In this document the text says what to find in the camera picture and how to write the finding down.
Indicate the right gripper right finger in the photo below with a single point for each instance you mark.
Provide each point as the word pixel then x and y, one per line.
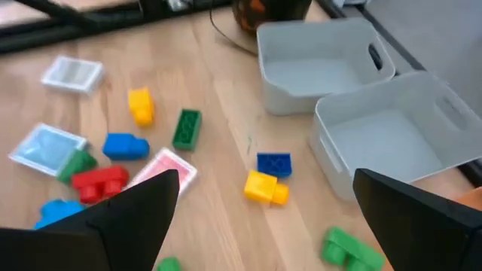
pixel 421 233

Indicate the orange plastic storage bin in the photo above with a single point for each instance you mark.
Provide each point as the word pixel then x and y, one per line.
pixel 470 199

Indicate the large light blue block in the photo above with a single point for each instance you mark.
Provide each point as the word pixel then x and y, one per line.
pixel 56 212

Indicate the bright green toy block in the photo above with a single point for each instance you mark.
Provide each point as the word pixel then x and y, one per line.
pixel 354 250

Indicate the blue single-stud block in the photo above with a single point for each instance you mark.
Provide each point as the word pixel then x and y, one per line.
pixel 122 146

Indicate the pink playing card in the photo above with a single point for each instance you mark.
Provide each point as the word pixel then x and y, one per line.
pixel 165 163

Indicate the red toy block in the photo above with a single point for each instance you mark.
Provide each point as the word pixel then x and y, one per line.
pixel 99 180

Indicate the teal playing card deck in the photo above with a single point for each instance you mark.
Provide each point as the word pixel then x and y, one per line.
pixel 45 148

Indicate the yellow single-stud block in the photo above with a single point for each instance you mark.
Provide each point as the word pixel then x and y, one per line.
pixel 141 107
pixel 261 186

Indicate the dark green toy block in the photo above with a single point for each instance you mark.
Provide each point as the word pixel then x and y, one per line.
pixel 77 165

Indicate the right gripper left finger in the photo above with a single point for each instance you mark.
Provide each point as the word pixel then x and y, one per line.
pixel 124 233

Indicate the grey plastic storage bin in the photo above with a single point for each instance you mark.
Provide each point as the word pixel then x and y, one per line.
pixel 312 75
pixel 384 143

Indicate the grey clear-cased card deck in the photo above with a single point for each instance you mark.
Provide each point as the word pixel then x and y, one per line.
pixel 73 73

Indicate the dark blue square brick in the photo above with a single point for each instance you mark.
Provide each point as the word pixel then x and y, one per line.
pixel 275 165

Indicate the green two-by-four brick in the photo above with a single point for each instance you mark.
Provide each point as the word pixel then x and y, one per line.
pixel 187 130

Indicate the small dark green brick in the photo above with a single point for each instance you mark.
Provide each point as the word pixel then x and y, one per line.
pixel 169 264

